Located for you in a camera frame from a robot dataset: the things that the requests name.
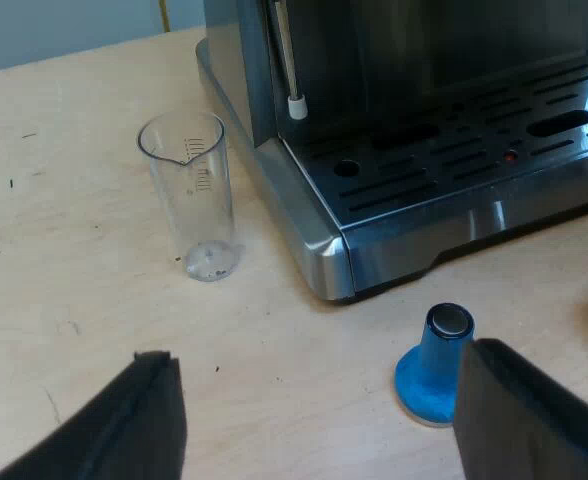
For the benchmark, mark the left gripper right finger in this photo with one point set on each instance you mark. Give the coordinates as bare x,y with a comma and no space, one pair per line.
524,420

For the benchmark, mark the steel espresso machine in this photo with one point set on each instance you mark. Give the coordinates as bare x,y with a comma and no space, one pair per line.
414,200

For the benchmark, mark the blue tamper with steel top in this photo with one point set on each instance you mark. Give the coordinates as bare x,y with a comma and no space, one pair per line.
429,375

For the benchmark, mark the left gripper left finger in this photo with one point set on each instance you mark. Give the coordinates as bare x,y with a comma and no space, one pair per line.
124,430

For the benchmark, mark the clear measuring glass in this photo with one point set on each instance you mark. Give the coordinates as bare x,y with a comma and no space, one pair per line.
199,200

